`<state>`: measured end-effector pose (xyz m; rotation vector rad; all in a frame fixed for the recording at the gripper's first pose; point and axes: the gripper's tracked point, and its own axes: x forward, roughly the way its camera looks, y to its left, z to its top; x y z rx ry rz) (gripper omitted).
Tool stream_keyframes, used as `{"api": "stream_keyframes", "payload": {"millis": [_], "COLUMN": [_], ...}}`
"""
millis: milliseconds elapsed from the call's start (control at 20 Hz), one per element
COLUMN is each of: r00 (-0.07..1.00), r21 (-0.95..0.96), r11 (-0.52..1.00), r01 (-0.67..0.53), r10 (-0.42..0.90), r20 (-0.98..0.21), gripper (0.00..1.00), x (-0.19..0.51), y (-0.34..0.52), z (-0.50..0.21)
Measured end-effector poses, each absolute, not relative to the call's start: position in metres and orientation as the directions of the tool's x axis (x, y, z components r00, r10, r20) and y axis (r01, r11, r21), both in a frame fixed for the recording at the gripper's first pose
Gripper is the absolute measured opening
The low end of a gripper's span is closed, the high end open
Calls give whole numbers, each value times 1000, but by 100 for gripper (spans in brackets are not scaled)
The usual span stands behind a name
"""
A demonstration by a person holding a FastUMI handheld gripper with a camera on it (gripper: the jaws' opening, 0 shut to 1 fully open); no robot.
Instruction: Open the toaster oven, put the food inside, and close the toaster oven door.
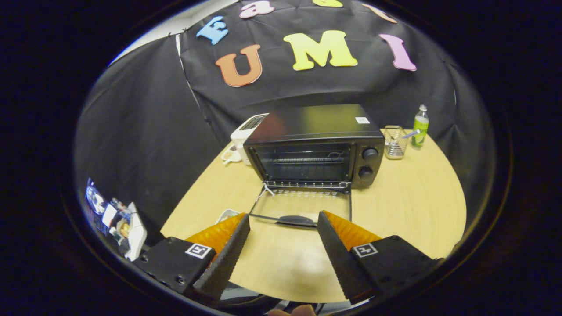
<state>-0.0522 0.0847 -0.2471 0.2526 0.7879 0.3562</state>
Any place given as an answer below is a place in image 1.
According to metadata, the black toaster oven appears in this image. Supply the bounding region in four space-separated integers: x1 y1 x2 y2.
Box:
243 104 385 228

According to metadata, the white pop-up toaster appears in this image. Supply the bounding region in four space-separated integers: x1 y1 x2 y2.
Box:
230 113 269 166

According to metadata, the pile of colourful clutter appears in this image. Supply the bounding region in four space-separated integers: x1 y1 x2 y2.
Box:
86 178 148 262

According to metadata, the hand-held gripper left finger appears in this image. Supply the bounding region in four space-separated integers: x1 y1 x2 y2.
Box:
132 213 251 304

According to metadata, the white plastic tray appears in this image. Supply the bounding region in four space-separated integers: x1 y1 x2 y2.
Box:
216 209 241 224

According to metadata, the green drink bottle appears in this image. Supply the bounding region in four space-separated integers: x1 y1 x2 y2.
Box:
411 104 429 150

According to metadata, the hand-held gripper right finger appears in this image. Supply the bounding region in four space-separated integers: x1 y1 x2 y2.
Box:
317 210 442 305

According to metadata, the metal wire basket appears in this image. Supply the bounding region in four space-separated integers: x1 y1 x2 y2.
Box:
384 126 409 159

